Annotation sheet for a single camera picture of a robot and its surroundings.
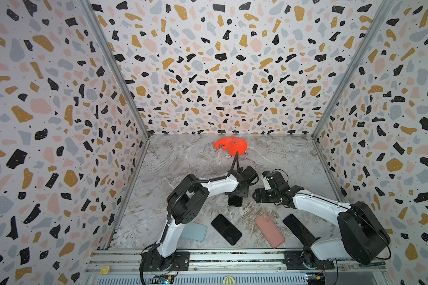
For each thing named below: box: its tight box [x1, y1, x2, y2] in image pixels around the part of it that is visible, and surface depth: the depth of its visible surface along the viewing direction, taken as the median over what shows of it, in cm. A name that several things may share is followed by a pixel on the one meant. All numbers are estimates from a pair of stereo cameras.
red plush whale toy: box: [212, 135, 248, 157], surface depth 112 cm
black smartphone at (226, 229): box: [211, 213, 243, 246], surface depth 85 cm
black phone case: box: [227, 196, 244, 208], surface depth 94 cm
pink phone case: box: [254, 212, 285, 249], surface depth 85 cm
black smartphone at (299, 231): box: [282, 213, 316, 247], surface depth 85 cm
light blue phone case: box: [180, 222, 208, 243], surface depth 84 cm
